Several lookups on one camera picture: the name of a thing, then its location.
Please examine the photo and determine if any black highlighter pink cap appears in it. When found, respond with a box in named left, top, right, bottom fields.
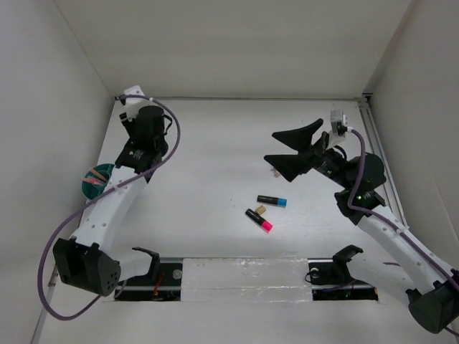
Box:
left=245, top=209, right=273, bottom=232

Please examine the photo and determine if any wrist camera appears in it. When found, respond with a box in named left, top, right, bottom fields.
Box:
left=115, top=85, right=151, bottom=110
left=328, top=109, right=348, bottom=147

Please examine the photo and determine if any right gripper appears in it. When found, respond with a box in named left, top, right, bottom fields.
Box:
left=265, top=118, right=354, bottom=189

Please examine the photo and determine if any pink slim highlighter pen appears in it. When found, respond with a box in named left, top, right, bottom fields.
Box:
left=84, top=175, right=108, bottom=183

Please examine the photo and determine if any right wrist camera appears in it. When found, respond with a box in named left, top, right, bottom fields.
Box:
left=328, top=109, right=348, bottom=147

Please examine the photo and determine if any teal round organizer container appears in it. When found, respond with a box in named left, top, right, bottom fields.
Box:
left=82, top=163, right=115, bottom=200

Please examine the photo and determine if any red slim highlighter pen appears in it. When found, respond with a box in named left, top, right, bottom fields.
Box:
left=82, top=179, right=105, bottom=187

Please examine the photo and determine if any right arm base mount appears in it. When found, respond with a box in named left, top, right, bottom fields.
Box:
left=304, top=245, right=379, bottom=302

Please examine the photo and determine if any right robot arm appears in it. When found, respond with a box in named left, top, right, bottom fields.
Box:
left=264, top=119, right=458, bottom=334

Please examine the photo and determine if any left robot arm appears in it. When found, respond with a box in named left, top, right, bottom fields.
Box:
left=52, top=105, right=169, bottom=297

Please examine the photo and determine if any aluminium rail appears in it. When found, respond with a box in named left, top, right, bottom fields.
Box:
left=357, top=94, right=407, bottom=224

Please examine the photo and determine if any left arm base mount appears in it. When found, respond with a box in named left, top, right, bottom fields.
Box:
left=113, top=247, right=184, bottom=302

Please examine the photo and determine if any black highlighter blue cap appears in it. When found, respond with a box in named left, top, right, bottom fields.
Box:
left=257, top=195, right=287, bottom=208

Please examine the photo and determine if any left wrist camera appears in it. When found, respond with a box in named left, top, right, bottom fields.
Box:
left=115, top=85, right=151, bottom=110

